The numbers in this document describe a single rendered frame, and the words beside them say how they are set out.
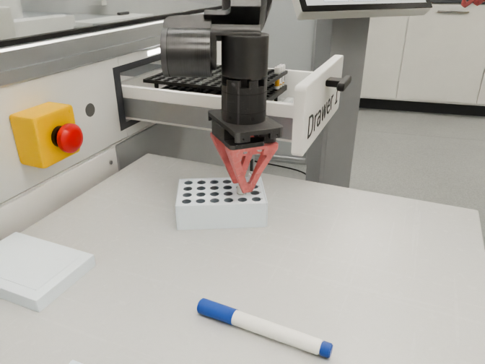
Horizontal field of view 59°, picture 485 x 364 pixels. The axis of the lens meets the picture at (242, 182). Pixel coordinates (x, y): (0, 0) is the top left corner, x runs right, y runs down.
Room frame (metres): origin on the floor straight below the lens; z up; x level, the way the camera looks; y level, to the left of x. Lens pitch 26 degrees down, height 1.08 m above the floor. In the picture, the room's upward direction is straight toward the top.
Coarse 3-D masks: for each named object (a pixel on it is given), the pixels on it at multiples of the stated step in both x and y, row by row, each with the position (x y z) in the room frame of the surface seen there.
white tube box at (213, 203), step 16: (192, 192) 0.53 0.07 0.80; (208, 192) 0.53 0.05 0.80; (224, 192) 0.54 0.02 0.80; (256, 192) 0.54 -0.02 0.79; (176, 208) 0.49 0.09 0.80; (192, 208) 0.50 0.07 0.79; (208, 208) 0.50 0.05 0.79; (224, 208) 0.50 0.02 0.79; (240, 208) 0.50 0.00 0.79; (256, 208) 0.50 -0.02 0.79; (192, 224) 0.50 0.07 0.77; (208, 224) 0.50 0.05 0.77; (224, 224) 0.50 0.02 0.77; (240, 224) 0.50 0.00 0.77; (256, 224) 0.50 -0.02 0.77
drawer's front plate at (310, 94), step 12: (336, 60) 0.82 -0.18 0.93; (324, 72) 0.72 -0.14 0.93; (336, 72) 0.82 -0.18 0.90; (300, 84) 0.62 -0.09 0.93; (312, 84) 0.64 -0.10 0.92; (324, 84) 0.72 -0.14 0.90; (300, 96) 0.61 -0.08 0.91; (312, 96) 0.65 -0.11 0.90; (324, 96) 0.73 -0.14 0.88; (300, 108) 0.61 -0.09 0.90; (312, 108) 0.65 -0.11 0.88; (336, 108) 0.86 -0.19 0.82; (300, 120) 0.61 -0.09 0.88; (312, 120) 0.66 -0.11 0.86; (324, 120) 0.75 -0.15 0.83; (300, 132) 0.61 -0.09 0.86; (312, 132) 0.66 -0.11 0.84; (300, 144) 0.61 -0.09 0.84
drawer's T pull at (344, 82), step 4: (348, 76) 0.75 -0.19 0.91; (328, 80) 0.73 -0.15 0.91; (332, 80) 0.73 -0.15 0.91; (336, 80) 0.73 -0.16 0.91; (340, 80) 0.73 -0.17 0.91; (344, 80) 0.72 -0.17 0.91; (348, 80) 0.73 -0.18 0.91; (328, 84) 0.73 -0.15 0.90; (332, 84) 0.73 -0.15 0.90; (336, 84) 0.72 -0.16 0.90; (340, 84) 0.70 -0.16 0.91; (344, 84) 0.70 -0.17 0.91; (348, 84) 0.73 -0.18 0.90; (340, 88) 0.70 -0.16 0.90; (344, 88) 0.70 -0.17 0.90
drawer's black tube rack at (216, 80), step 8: (216, 72) 0.84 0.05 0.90; (272, 72) 0.84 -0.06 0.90; (144, 80) 0.78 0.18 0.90; (152, 80) 0.78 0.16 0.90; (160, 80) 0.77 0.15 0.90; (168, 80) 0.78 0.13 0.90; (176, 80) 0.77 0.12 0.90; (184, 80) 0.77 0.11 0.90; (192, 80) 0.77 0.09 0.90; (200, 80) 0.79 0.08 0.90; (208, 80) 0.77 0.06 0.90; (216, 80) 0.77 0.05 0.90; (160, 88) 0.83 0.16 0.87; (168, 88) 0.83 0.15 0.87; (176, 88) 0.84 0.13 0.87; (184, 88) 0.83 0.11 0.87; (192, 88) 0.84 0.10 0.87; (200, 88) 0.74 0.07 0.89; (208, 88) 0.73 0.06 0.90; (216, 88) 0.73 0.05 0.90; (272, 88) 0.83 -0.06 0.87; (280, 88) 0.83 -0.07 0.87; (272, 96) 0.78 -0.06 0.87
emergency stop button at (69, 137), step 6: (66, 126) 0.54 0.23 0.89; (72, 126) 0.54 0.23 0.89; (78, 126) 0.55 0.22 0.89; (60, 132) 0.53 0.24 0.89; (66, 132) 0.53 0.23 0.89; (72, 132) 0.54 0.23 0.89; (78, 132) 0.55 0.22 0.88; (60, 138) 0.53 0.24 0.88; (66, 138) 0.53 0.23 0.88; (72, 138) 0.54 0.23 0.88; (78, 138) 0.54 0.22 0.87; (60, 144) 0.52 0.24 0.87; (66, 144) 0.53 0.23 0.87; (72, 144) 0.53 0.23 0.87; (78, 144) 0.54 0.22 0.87; (66, 150) 0.53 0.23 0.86; (72, 150) 0.53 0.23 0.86
